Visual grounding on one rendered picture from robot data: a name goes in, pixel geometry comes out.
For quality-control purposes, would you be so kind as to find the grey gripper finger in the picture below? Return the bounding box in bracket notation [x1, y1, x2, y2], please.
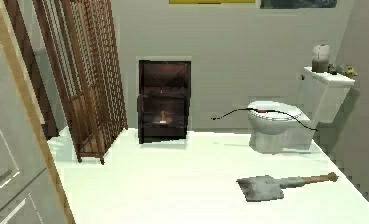
[210, 107, 319, 132]

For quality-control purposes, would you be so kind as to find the white toilet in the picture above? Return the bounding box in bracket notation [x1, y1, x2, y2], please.
[246, 66, 356, 155]

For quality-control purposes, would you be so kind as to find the dark brown open cabinet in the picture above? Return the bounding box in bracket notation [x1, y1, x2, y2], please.
[136, 59, 192, 145]

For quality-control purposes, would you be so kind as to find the small pale brush in cabinet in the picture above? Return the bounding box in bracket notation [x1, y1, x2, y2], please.
[152, 110, 174, 126]

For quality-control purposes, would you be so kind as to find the grey white candle jar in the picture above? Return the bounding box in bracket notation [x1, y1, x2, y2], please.
[311, 43, 332, 74]

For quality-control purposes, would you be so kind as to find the yellow framed picture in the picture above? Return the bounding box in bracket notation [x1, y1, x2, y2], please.
[168, 0, 256, 5]

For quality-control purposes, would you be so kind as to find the small yellow green object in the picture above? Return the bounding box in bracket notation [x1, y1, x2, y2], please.
[342, 64, 358, 80]

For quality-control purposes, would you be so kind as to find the dark framed picture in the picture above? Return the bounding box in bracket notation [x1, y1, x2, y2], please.
[260, 0, 338, 10]

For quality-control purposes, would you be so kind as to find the brown wooden lattice rack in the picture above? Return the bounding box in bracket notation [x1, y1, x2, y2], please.
[31, 0, 129, 166]

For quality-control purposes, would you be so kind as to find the dark brown wooden shelf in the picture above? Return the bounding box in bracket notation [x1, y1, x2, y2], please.
[4, 0, 60, 140]

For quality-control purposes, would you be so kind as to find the grey scoop with wooden handle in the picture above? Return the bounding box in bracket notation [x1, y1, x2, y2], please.
[236, 171, 340, 203]

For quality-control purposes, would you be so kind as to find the grey room door wooden frame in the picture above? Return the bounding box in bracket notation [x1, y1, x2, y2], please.
[0, 0, 77, 224]

